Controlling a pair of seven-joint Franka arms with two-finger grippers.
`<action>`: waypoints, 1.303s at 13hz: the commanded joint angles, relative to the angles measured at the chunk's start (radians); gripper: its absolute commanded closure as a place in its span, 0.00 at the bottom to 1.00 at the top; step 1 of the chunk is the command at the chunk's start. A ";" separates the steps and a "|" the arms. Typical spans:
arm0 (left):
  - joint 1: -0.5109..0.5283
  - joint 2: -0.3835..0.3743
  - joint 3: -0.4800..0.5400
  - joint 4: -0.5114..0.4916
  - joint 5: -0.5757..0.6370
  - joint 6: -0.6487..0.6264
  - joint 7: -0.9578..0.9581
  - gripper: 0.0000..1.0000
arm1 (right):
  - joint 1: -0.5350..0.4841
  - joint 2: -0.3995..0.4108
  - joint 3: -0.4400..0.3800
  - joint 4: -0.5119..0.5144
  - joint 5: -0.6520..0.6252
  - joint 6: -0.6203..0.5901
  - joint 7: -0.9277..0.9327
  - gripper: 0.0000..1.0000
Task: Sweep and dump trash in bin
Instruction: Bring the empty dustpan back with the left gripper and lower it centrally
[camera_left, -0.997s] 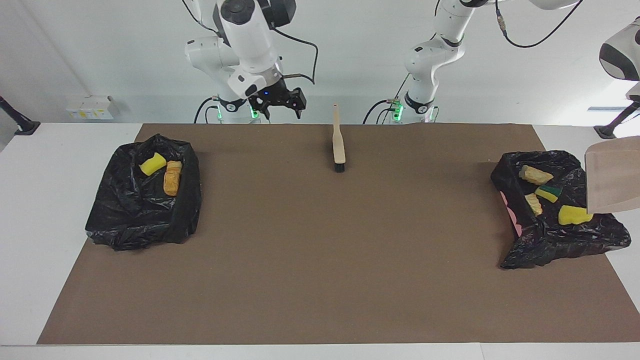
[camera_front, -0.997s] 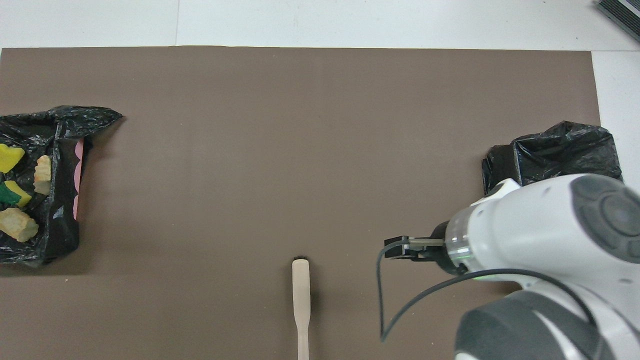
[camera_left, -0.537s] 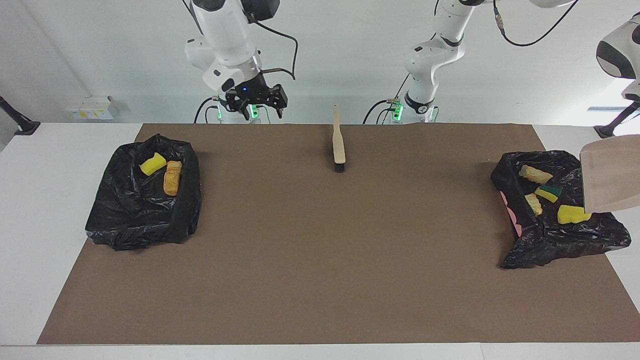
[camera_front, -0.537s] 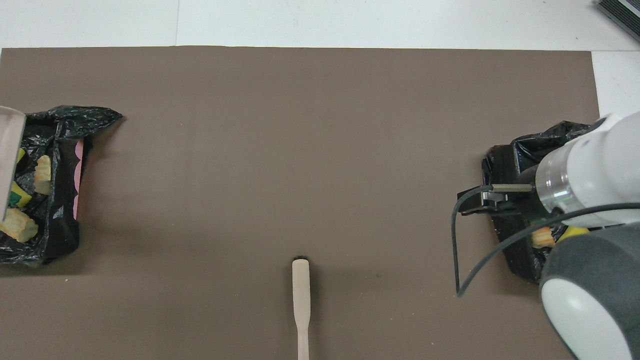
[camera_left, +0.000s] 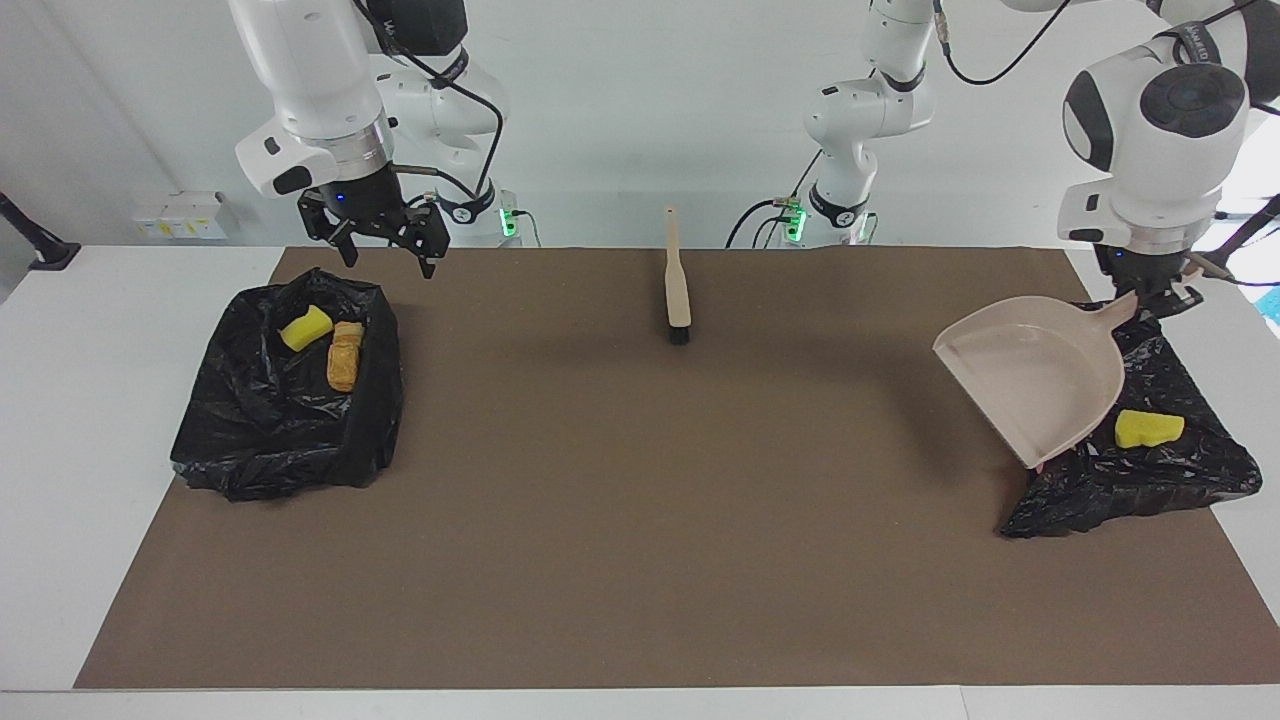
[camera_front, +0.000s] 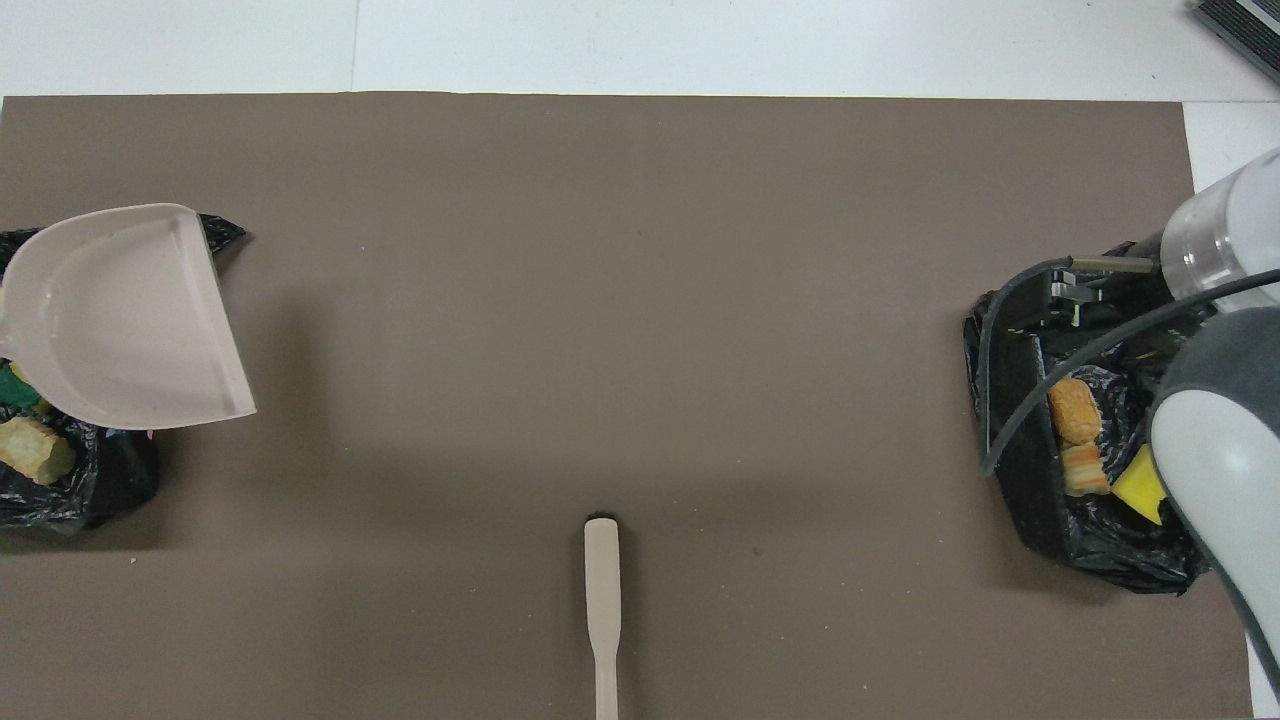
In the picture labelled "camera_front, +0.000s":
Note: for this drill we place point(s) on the black bag lined pink bin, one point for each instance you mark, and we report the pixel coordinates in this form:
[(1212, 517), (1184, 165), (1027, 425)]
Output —
[(110, 470)]

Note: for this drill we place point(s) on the pale round bread piece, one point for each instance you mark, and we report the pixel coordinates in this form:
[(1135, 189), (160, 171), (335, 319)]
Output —
[(1085, 470)]

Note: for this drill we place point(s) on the brown peanut shaped bread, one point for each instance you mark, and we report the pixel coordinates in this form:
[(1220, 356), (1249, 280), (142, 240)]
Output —
[(1075, 410)]

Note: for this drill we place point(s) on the dark grey ribbed object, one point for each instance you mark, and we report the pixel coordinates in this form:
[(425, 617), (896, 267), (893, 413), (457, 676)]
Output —
[(1245, 25)]

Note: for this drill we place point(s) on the beige brush with black bristles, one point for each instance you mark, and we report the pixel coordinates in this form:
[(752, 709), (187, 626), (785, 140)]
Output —
[(602, 590)]

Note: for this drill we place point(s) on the beige plastic dustpan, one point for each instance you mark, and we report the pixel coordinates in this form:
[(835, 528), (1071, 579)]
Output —
[(120, 320)]

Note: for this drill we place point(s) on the orange striped croissant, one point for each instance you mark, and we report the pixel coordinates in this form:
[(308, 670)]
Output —
[(35, 450)]

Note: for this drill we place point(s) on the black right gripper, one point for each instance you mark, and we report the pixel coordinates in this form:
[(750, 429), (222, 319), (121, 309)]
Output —
[(1110, 295)]

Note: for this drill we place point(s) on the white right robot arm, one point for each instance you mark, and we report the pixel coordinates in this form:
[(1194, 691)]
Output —
[(1220, 470)]

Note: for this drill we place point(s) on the brown table mat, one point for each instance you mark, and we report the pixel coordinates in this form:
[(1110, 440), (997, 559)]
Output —
[(640, 300)]

